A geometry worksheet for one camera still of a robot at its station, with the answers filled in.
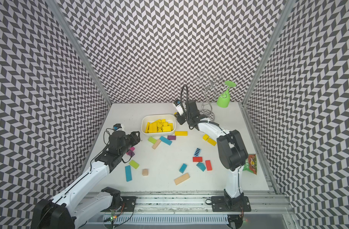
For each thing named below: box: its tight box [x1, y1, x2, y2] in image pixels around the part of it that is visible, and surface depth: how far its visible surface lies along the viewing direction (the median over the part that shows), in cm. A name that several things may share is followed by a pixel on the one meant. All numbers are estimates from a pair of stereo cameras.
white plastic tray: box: [141, 114, 176, 136], surface depth 101 cm
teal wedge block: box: [195, 162, 206, 172], surface depth 88 cm
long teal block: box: [124, 165, 133, 182], surface depth 84 cm
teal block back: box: [159, 135, 173, 146], surface depth 100 cm
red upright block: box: [205, 159, 213, 172], surface depth 88 cm
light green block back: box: [147, 136, 157, 145], surface depth 99 cm
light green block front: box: [128, 159, 140, 170], surface depth 88 cm
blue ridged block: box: [193, 147, 202, 157], surface depth 93 cm
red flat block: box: [192, 156, 203, 163], surface depth 91 cm
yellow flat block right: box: [206, 137, 217, 146], surface depth 101 cm
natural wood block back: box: [151, 138, 162, 150], surface depth 97 cm
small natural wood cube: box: [142, 168, 149, 177], surface depth 84 cm
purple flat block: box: [167, 135, 176, 141], surface depth 99 cm
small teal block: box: [179, 163, 188, 174], surface depth 86 cm
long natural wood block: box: [173, 172, 191, 186], surface depth 84 cm
